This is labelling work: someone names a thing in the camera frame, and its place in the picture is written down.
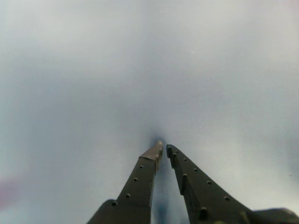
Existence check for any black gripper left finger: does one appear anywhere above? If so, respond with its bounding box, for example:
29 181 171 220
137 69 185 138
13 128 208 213
86 140 164 224

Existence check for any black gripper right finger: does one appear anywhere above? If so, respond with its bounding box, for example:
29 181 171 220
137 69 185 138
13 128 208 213
165 144 257 224

